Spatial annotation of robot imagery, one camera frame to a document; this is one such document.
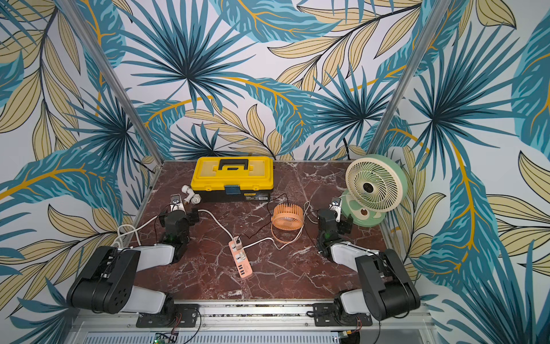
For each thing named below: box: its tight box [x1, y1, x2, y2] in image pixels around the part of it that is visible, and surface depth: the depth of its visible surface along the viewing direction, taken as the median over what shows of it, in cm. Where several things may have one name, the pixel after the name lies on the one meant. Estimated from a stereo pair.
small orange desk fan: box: [270, 203, 305, 244], surface depth 87 cm
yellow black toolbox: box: [190, 156, 275, 203], surface depth 94 cm
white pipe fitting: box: [181, 184, 202, 205], surface depth 103 cm
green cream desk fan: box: [340, 154, 409, 228], surface depth 83 cm
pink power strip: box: [228, 240, 253, 279], surface depth 84 cm
